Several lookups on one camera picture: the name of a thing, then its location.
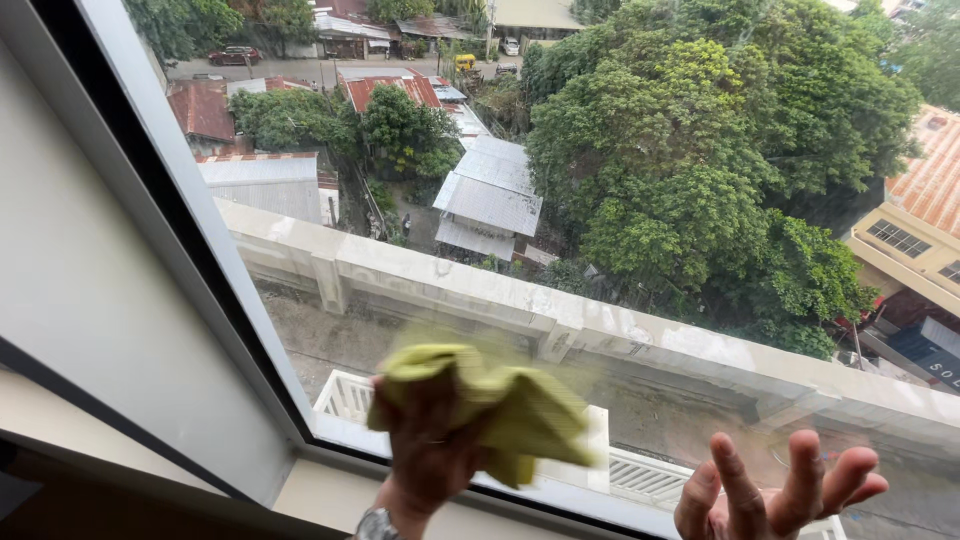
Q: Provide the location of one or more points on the person's right hand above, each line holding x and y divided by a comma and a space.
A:
757, 517

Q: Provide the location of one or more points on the person's left hand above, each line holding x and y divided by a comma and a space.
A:
431, 457

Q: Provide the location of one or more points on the person's left fingers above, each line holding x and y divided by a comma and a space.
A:
386, 401

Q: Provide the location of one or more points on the green cleaning cloth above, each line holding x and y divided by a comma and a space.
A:
525, 420

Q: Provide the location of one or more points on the silver wristwatch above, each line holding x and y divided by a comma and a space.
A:
375, 525

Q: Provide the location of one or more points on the grey metal roof house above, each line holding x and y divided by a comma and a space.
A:
491, 195

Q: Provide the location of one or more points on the grey corrugated roof building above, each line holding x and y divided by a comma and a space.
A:
262, 184

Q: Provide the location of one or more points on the small green tree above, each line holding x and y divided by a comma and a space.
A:
292, 120
409, 131

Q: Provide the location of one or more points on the red roof shed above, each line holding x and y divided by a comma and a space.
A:
390, 88

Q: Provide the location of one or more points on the rusty red roof house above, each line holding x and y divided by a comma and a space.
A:
201, 111

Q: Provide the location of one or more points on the yellow vehicle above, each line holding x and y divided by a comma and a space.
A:
465, 62

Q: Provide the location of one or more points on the large green tree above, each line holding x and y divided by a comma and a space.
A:
675, 165

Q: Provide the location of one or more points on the white car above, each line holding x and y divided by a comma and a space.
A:
510, 46

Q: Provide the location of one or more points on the red car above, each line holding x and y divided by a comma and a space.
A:
234, 55

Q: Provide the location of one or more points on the beige building with orange roof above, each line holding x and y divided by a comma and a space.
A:
922, 217

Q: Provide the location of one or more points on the concrete parapet wall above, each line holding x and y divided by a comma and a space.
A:
465, 289

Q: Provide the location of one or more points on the grey window frame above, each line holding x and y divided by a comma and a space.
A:
244, 300

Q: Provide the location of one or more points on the white louvered balcony rail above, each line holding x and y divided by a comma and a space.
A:
645, 476

